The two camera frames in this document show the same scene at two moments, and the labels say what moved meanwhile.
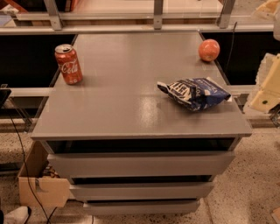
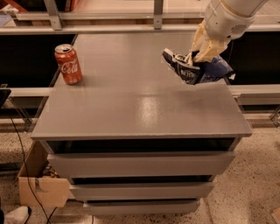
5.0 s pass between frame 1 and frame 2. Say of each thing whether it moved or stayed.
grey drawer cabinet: stayed
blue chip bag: moved
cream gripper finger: moved
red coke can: stayed
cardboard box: stayed
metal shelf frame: stayed
